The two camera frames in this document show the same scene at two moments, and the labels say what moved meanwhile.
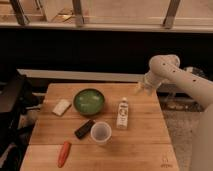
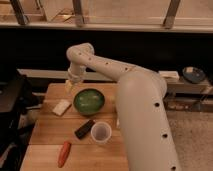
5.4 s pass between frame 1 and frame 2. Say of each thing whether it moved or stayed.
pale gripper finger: moved
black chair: stayed
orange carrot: stayed
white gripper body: moved
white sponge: stayed
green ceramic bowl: stayed
